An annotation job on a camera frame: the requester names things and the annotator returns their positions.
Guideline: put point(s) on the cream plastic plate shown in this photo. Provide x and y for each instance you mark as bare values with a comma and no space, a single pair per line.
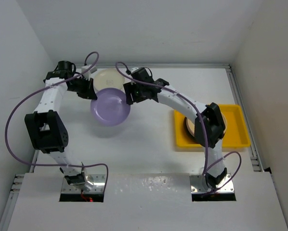
108,78

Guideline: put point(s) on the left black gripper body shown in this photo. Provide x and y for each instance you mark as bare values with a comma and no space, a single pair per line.
81,86

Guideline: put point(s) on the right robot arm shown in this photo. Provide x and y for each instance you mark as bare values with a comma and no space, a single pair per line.
207,119

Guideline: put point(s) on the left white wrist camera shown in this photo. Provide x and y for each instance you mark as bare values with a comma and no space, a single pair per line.
88,70

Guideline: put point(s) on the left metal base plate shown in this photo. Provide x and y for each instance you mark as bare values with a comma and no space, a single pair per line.
95,185

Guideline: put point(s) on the yellow plastic bin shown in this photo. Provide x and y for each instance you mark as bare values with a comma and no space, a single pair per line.
236,135

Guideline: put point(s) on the orange plastic plate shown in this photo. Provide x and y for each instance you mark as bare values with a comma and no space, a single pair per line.
191,127

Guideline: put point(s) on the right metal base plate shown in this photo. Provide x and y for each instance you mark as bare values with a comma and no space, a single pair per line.
198,185

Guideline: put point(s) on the metal base plate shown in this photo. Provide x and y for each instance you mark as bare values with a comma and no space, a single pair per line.
198,185
95,185

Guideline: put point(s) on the purple plastic plate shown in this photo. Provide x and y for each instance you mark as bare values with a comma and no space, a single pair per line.
110,108

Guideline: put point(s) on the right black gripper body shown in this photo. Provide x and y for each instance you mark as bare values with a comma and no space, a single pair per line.
138,95

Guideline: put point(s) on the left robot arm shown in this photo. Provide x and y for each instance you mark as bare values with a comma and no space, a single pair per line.
46,129

